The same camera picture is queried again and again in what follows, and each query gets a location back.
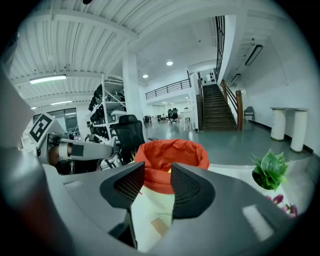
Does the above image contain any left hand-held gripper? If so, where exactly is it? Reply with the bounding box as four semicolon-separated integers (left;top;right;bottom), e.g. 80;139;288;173
28;112;115;175

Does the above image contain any white shelf rack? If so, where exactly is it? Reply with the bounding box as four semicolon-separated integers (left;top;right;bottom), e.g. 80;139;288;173
87;73;127;141

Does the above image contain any black stairwell railing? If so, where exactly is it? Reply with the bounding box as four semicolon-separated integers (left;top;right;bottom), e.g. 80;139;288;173
214;15;226;76

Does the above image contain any cream bucket with orange liner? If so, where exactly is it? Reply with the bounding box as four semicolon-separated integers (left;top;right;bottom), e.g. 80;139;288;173
131;138;211;221

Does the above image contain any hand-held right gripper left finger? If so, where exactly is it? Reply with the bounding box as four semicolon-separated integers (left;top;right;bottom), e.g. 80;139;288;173
61;161;146;249

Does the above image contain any black mesh office chair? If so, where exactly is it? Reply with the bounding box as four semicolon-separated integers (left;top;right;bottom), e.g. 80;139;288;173
113;114;160;166

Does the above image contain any person's left hand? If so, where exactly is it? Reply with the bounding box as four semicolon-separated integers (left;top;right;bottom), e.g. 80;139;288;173
48;142;74;167

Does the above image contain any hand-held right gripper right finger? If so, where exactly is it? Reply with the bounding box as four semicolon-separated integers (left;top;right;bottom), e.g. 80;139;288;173
149;162;294;256

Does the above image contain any large green succulent plant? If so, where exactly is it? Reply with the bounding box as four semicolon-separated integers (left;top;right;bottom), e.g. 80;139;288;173
249;148;290;192

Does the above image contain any white square column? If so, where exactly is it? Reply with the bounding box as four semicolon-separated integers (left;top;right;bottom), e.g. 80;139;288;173
122;53;145;118

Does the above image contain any grey armchair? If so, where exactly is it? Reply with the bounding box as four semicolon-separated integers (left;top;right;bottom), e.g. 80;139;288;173
243;106;255;122

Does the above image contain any white cylindrical pillar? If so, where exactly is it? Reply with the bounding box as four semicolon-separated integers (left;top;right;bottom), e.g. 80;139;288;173
289;109;308;153
270;109;287;141

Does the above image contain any wooden staircase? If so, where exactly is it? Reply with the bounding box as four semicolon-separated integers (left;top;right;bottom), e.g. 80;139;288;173
196;79;245;133

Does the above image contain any black balcony railing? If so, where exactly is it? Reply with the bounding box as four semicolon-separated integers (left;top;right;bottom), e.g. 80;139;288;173
145;78;192;100

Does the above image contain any white curved counter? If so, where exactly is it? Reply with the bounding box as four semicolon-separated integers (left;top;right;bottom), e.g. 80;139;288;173
269;106;310;112

